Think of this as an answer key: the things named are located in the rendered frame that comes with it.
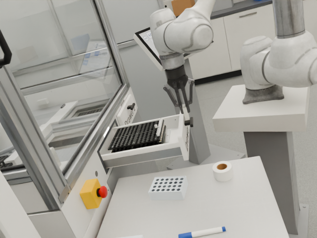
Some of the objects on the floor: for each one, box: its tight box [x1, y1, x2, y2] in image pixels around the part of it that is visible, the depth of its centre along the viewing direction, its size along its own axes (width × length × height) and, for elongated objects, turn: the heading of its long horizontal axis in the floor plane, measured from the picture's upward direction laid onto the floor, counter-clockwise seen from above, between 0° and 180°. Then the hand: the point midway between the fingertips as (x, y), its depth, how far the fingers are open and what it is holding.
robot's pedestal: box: [243, 131, 309, 238], centre depth 158 cm, size 30×30×76 cm
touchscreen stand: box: [164, 58, 246, 170], centre depth 225 cm, size 50×45×102 cm
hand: (186, 113), depth 120 cm, fingers closed
